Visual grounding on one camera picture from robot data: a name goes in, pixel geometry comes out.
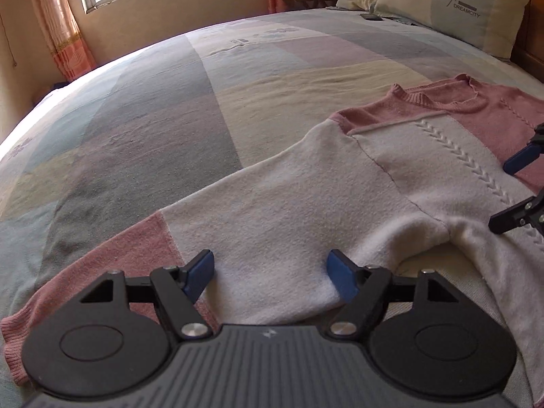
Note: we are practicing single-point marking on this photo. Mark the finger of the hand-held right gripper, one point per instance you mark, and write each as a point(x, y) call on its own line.
point(520, 159)
point(510, 220)

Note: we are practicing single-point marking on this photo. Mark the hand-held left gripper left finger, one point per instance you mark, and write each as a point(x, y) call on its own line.
point(199, 274)

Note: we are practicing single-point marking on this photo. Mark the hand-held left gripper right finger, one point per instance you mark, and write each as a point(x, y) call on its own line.
point(342, 276)

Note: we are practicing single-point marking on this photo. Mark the pink and white knit sweater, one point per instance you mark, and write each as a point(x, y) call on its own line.
point(297, 204)

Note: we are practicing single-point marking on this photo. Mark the wooden bed headboard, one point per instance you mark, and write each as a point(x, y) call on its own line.
point(533, 29)

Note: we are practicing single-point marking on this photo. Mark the pastel patchwork bedspread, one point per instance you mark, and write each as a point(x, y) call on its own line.
point(148, 136)

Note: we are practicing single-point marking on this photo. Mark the large floral print pillow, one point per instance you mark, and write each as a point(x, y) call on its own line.
point(450, 4)

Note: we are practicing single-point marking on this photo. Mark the black remote control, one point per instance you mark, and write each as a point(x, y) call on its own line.
point(371, 17)

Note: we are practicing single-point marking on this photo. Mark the small wooden bedside table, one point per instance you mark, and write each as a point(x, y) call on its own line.
point(306, 2)

